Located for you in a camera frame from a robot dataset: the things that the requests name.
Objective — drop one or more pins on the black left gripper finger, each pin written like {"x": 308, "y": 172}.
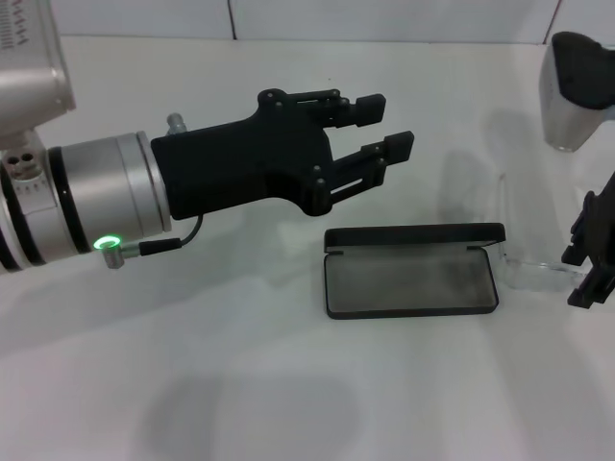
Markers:
{"x": 399, "y": 146}

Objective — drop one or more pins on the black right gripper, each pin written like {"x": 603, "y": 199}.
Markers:
{"x": 603, "y": 225}

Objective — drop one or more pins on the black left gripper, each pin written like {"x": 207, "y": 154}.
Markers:
{"x": 230, "y": 163}

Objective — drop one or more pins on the clear frame glasses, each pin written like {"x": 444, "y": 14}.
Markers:
{"x": 538, "y": 277}

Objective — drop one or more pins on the black glasses case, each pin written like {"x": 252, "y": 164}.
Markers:
{"x": 408, "y": 283}

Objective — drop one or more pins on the silver left wrist port stub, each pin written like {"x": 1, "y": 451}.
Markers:
{"x": 177, "y": 124}

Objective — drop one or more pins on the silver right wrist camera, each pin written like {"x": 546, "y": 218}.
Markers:
{"x": 562, "y": 120}

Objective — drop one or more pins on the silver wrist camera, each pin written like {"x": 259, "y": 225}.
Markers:
{"x": 29, "y": 72}
{"x": 562, "y": 120}

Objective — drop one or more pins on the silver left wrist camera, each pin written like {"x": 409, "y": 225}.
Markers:
{"x": 29, "y": 72}

